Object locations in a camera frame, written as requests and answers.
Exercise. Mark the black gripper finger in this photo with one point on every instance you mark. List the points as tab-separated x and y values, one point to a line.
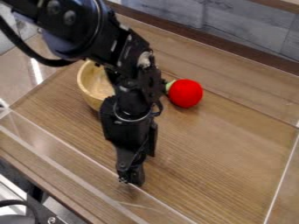
153	139
137	174

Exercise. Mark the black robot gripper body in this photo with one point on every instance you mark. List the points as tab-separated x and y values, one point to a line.
127	135

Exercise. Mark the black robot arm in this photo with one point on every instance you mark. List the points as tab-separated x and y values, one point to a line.
80	30

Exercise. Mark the light wooden bowl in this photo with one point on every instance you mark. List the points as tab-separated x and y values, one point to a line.
94	84

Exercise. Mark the red toy strawberry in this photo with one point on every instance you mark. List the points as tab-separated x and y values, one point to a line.
185	92

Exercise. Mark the black metal table bracket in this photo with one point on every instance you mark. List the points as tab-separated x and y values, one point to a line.
36	197

